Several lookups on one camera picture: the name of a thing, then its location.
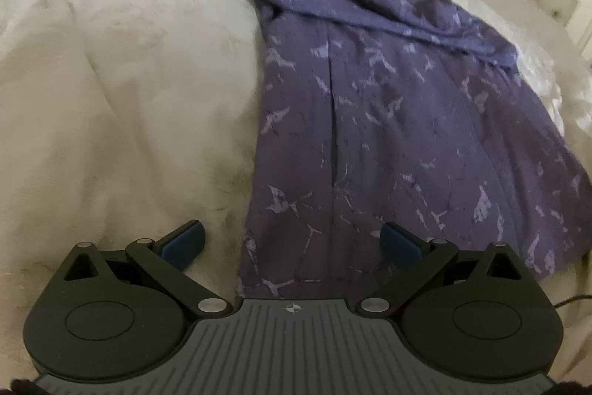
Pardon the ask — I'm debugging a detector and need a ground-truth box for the purple patterned garment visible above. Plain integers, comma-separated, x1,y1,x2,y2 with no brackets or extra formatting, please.
237,0,591,301

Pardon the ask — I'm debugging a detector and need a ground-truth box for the white bed cover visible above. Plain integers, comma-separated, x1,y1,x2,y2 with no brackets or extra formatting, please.
1,0,591,382

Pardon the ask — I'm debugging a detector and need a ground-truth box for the black cable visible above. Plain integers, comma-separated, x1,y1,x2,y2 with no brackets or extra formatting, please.
553,292,592,310

